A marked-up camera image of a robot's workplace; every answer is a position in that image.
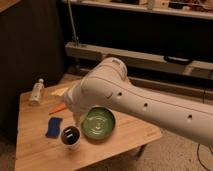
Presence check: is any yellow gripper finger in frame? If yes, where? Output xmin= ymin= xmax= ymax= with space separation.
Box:
xmin=51 ymin=87 xmax=68 ymax=97

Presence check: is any green ceramic bowl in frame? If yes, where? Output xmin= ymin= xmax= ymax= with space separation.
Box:
xmin=81 ymin=107 xmax=116 ymax=140

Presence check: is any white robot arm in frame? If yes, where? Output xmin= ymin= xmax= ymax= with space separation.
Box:
xmin=63 ymin=57 xmax=213 ymax=148

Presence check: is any orange carrot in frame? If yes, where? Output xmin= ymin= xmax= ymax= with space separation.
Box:
xmin=49 ymin=103 xmax=66 ymax=115

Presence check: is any clear plastic bottle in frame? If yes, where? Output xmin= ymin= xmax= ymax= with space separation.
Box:
xmin=29 ymin=78 xmax=44 ymax=106

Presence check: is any blue sponge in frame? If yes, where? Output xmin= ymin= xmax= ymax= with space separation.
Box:
xmin=45 ymin=117 xmax=62 ymax=138

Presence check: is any white cup with dark contents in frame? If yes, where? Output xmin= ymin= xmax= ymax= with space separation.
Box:
xmin=60 ymin=126 xmax=81 ymax=149

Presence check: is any wooden low table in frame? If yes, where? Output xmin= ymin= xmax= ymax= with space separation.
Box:
xmin=15 ymin=81 xmax=162 ymax=171

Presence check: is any long wooden bench shelf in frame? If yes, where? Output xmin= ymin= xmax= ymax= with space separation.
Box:
xmin=65 ymin=42 xmax=213 ymax=79

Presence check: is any metal stand pole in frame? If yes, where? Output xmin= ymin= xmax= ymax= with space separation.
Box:
xmin=67 ymin=0 xmax=79 ymax=46

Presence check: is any black handle on bench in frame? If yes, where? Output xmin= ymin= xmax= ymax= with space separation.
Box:
xmin=163 ymin=56 xmax=193 ymax=65

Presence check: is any black cable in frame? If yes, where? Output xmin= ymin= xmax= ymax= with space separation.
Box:
xmin=195 ymin=69 xmax=213 ymax=171

